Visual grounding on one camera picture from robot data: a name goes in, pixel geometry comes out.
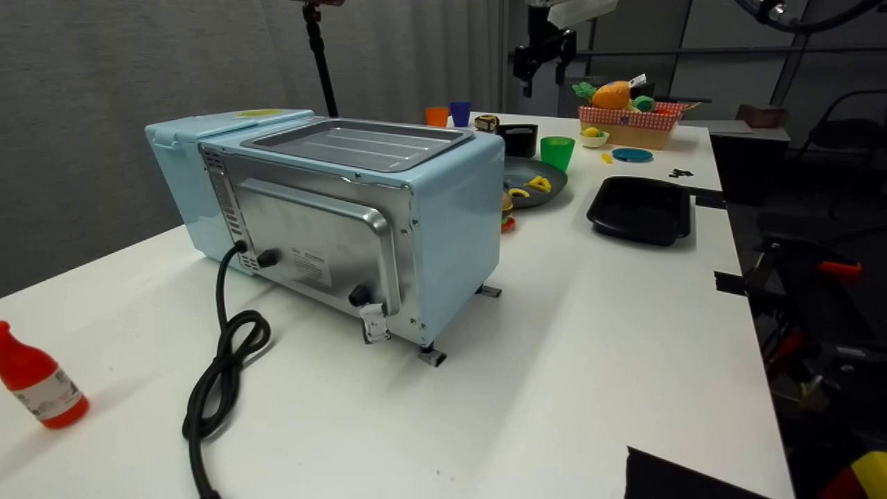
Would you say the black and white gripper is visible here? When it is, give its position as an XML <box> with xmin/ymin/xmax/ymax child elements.
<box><xmin>507</xmin><ymin>0</ymin><xmax>619</xmax><ymax>93</ymax></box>

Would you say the green plastic cup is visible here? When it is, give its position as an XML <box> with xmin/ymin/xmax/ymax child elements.
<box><xmin>541</xmin><ymin>136</ymin><xmax>573</xmax><ymax>172</ymax></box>

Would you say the black cup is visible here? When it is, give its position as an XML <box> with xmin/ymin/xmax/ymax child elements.
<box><xmin>500</xmin><ymin>123</ymin><xmax>538</xmax><ymax>157</ymax></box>

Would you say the blue plastic cup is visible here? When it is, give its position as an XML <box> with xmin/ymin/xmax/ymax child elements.
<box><xmin>448</xmin><ymin>99</ymin><xmax>471</xmax><ymax>126</ymax></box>

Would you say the orange plastic cup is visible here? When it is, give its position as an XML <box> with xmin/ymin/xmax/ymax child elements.
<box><xmin>425</xmin><ymin>105</ymin><xmax>448</xmax><ymax>126</ymax></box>

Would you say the grey round plate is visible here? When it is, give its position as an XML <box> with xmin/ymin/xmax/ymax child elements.
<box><xmin>505</xmin><ymin>157</ymin><xmax>569</xmax><ymax>211</ymax></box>

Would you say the teal round lid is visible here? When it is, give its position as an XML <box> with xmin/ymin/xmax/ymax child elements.
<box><xmin>613</xmin><ymin>147</ymin><xmax>654</xmax><ymax>164</ymax></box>

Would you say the pink toy food basket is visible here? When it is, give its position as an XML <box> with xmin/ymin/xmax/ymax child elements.
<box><xmin>579</xmin><ymin>103</ymin><xmax>696</xmax><ymax>150</ymax></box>

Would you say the black plastic tray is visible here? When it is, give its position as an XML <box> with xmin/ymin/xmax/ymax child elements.
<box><xmin>586</xmin><ymin>176</ymin><xmax>727</xmax><ymax>245</ymax></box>

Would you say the light blue toaster oven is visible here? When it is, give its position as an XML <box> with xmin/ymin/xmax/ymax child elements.
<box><xmin>145</xmin><ymin>108</ymin><xmax>505</xmax><ymax>366</ymax></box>

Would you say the red plastic bottle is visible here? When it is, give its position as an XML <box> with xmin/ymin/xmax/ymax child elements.
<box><xmin>0</xmin><ymin>320</ymin><xmax>88</xmax><ymax>428</ymax></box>

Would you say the black camera tripod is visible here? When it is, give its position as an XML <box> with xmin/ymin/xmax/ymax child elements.
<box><xmin>301</xmin><ymin>0</ymin><xmax>343</xmax><ymax>117</ymax></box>

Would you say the black toaster power cord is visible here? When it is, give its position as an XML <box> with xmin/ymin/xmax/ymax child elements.
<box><xmin>181</xmin><ymin>239</ymin><xmax>277</xmax><ymax>499</ymax></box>

